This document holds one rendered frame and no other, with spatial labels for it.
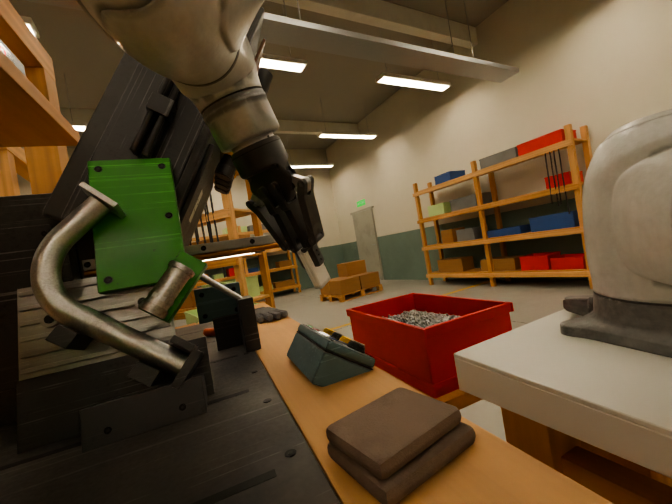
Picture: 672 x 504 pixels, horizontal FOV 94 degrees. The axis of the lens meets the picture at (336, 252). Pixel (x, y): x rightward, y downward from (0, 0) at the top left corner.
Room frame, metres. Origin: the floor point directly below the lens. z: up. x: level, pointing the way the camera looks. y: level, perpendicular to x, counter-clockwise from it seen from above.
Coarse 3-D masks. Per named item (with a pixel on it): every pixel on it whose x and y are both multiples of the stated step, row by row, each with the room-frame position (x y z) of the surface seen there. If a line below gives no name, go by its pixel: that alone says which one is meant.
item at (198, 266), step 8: (176, 256) 0.48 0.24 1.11; (184, 256) 0.48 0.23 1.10; (192, 256) 0.49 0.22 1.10; (184, 264) 0.48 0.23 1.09; (192, 264) 0.48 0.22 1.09; (200, 264) 0.49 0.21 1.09; (200, 272) 0.48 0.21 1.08; (192, 280) 0.47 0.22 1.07; (184, 288) 0.47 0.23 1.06; (192, 288) 0.48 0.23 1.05; (184, 296) 0.46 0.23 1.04; (176, 304) 0.46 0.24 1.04; (168, 312) 0.45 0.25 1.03; (176, 312) 0.47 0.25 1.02; (168, 320) 0.45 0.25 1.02
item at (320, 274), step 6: (306, 252) 0.49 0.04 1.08; (306, 258) 0.49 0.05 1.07; (312, 264) 0.49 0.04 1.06; (312, 270) 0.49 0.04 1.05; (318, 270) 0.50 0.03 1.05; (324, 270) 0.51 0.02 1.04; (318, 276) 0.50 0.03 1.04; (324, 276) 0.51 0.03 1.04; (318, 282) 0.50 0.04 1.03; (324, 282) 0.51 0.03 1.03
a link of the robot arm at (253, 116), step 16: (240, 96) 0.39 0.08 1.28; (256, 96) 0.40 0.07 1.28; (208, 112) 0.40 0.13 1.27; (224, 112) 0.39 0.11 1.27; (240, 112) 0.39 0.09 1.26; (256, 112) 0.40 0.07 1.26; (272, 112) 0.43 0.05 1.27; (224, 128) 0.40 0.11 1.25; (240, 128) 0.40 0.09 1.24; (256, 128) 0.40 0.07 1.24; (272, 128) 0.42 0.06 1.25; (224, 144) 0.41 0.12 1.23; (240, 144) 0.42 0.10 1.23
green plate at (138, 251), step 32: (128, 160) 0.50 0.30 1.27; (160, 160) 0.52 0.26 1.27; (128, 192) 0.49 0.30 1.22; (160, 192) 0.50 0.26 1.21; (96, 224) 0.46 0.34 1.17; (128, 224) 0.47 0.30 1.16; (160, 224) 0.49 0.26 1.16; (96, 256) 0.45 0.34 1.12; (128, 256) 0.46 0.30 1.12; (160, 256) 0.47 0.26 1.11; (128, 288) 0.45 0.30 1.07
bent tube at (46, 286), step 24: (96, 192) 0.44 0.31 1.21; (72, 216) 0.42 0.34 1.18; (96, 216) 0.44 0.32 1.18; (120, 216) 0.47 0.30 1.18; (48, 240) 0.41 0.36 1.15; (72, 240) 0.42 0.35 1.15; (48, 264) 0.40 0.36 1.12; (48, 288) 0.39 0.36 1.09; (48, 312) 0.39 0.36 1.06; (72, 312) 0.39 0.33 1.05; (96, 312) 0.40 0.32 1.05; (96, 336) 0.39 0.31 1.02; (120, 336) 0.40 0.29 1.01; (144, 336) 0.41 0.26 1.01; (144, 360) 0.40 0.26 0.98; (168, 360) 0.40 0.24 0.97
